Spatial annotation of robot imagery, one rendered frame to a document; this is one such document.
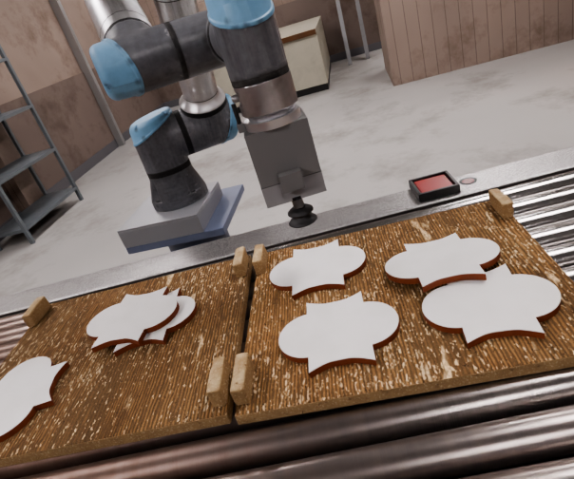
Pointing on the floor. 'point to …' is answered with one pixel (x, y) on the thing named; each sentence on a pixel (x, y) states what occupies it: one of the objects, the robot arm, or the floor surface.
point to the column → (220, 222)
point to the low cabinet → (298, 58)
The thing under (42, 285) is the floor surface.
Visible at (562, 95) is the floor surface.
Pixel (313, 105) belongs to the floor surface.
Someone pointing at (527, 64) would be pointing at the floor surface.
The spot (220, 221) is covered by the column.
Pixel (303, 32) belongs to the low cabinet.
